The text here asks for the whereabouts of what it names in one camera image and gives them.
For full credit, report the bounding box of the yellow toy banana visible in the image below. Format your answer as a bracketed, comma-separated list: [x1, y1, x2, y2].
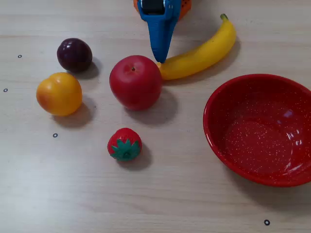
[156, 13, 237, 81]

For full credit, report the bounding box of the yellow orange toy peach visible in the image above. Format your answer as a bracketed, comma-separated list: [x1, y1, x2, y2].
[35, 72, 83, 117]

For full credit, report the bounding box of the red speckled enamel bowl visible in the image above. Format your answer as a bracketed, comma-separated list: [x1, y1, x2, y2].
[203, 73, 311, 188]

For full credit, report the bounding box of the dark purple toy plum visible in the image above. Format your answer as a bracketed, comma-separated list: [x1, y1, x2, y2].
[56, 37, 93, 73]

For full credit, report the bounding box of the red toy apple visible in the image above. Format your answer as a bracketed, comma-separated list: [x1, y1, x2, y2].
[109, 55, 163, 112]

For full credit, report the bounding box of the red toy strawberry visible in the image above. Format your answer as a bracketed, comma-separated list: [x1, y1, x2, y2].
[107, 127, 143, 162]

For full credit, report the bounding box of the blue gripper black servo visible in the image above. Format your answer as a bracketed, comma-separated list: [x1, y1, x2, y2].
[138, 0, 182, 63]

